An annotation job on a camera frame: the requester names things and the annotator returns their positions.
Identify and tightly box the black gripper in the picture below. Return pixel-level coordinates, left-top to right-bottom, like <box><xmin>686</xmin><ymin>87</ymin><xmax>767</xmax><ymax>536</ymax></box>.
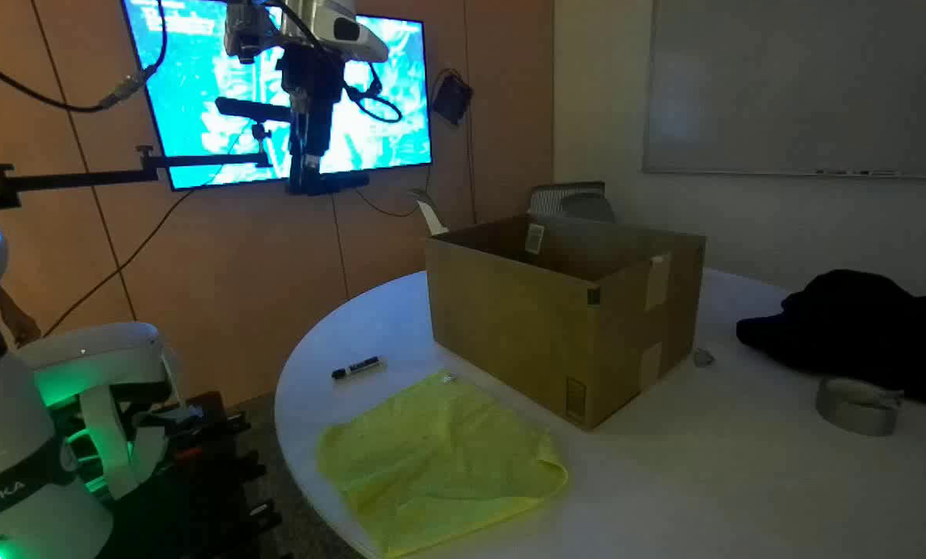
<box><xmin>272</xmin><ymin>45</ymin><xmax>348</xmax><ymax>184</ymax></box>

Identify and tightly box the black marker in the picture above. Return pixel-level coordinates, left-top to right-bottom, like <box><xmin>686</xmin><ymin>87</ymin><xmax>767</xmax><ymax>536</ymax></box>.
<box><xmin>328</xmin><ymin>356</ymin><xmax>384</xmax><ymax>382</ymax></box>

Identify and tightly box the yellow microfiber towel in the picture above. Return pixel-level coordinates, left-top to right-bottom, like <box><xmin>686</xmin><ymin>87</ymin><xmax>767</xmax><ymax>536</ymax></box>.
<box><xmin>313</xmin><ymin>368</ymin><xmax>570</xmax><ymax>559</ymax></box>

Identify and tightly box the open cardboard box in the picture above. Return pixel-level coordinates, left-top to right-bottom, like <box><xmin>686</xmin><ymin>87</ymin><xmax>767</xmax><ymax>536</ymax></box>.
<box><xmin>421</xmin><ymin>211</ymin><xmax>708</xmax><ymax>433</ymax></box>

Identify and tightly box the grey chair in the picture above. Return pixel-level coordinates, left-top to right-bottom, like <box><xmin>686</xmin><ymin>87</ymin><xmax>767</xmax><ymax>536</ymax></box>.
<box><xmin>521</xmin><ymin>180</ymin><xmax>617</xmax><ymax>226</ymax></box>

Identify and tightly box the black robot cart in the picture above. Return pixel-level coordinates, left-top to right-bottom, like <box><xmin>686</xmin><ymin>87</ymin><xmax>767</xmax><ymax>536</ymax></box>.
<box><xmin>99</xmin><ymin>388</ymin><xmax>285</xmax><ymax>559</ymax></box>

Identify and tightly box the whiteboard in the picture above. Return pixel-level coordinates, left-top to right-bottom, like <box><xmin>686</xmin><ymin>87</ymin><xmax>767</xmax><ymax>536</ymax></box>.
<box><xmin>642</xmin><ymin>0</ymin><xmax>926</xmax><ymax>184</ymax></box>

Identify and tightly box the black cloth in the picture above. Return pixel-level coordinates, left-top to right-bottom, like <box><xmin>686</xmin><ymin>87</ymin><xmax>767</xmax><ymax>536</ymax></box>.
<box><xmin>734</xmin><ymin>268</ymin><xmax>926</xmax><ymax>412</ymax></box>

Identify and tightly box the grey tape roll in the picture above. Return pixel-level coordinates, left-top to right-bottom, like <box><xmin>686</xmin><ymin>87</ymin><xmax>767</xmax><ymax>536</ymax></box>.
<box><xmin>813</xmin><ymin>374</ymin><xmax>908</xmax><ymax>439</ymax></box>

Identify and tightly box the wall mounted screen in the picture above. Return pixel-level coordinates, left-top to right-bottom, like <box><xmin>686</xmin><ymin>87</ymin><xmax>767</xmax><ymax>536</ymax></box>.
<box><xmin>117</xmin><ymin>0</ymin><xmax>437</xmax><ymax>195</ymax></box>

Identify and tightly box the black wall mounted device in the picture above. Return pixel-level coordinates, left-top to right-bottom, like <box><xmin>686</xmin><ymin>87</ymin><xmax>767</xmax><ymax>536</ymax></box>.
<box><xmin>429</xmin><ymin>69</ymin><xmax>475</xmax><ymax>127</ymax></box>

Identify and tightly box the thin black wall cable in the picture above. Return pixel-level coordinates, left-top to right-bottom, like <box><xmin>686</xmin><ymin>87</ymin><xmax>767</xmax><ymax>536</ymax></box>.
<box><xmin>39</xmin><ymin>190</ymin><xmax>203</xmax><ymax>338</ymax></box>

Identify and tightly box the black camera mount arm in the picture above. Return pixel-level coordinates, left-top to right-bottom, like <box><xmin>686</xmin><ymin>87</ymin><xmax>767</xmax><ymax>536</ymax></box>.
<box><xmin>0</xmin><ymin>143</ymin><xmax>279</xmax><ymax>216</ymax></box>

